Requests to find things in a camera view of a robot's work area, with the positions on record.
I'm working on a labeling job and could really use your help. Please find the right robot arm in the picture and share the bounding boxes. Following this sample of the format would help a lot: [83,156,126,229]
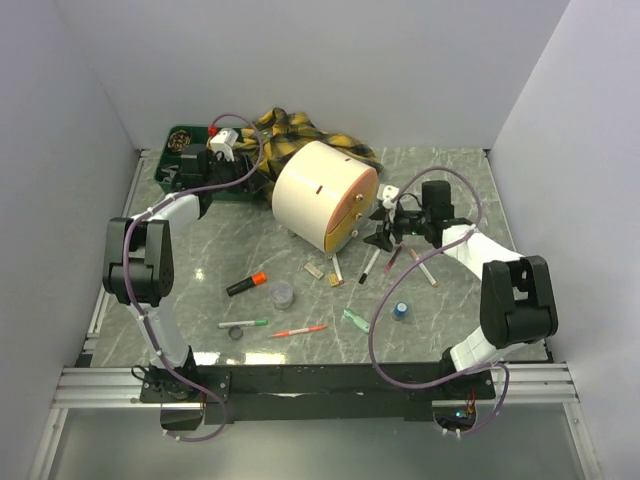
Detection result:
[367,180,558,398]

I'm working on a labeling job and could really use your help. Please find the green compartment tray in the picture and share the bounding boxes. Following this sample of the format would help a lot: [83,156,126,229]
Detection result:
[154,125,267,202]

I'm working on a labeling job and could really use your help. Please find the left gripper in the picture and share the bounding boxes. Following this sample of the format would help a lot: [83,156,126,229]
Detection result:
[204,151,270,195]

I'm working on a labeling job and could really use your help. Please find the yellow plaid cloth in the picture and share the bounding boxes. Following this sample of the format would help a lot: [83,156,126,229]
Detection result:
[253,107,383,190]

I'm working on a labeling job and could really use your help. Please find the orange pencil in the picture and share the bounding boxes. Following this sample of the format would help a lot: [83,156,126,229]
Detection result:
[269,325,327,338]

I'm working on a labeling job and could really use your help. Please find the black orange highlighter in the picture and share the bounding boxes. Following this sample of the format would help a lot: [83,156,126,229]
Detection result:
[225,272,267,297]

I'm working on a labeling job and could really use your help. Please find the blue capped small bottle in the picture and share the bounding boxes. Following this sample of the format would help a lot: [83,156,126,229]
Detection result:
[392,302,408,321]

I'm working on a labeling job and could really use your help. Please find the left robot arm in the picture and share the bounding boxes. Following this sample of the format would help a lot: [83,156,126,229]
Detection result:
[102,148,259,403]

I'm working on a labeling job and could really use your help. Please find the brown patterned rolled tie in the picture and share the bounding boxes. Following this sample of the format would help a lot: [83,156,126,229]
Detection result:
[166,129,191,155]

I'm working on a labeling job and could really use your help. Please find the white pink tipped pen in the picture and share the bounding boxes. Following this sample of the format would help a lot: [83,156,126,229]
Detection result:
[409,248,438,288]

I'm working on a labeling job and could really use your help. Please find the white pen pink ends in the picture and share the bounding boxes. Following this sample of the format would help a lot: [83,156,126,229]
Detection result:
[332,254,344,285]

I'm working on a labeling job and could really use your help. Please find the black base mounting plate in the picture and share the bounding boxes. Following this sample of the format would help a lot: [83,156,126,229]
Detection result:
[140,364,496,429]

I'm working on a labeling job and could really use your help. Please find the round cream drawer organizer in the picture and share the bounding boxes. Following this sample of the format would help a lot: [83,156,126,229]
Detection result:
[271,141,378,254]

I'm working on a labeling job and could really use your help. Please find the beige eraser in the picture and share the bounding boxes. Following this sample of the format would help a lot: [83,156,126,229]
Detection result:
[304,263,324,279]

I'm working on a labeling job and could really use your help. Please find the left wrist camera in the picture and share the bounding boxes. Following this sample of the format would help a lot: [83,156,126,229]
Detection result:
[208,128,239,162]

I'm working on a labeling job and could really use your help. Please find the black white marker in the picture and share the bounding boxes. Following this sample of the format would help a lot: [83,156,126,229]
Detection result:
[358,248,381,285]

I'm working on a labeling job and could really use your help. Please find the aluminium rail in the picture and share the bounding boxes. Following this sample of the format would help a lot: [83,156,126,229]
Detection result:
[51,363,579,409]

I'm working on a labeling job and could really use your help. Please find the green capped white pen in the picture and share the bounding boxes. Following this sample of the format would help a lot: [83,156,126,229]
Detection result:
[217,319,269,329]

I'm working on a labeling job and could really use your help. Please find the red translucent pen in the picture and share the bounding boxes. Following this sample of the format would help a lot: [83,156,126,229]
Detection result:
[383,243,404,274]

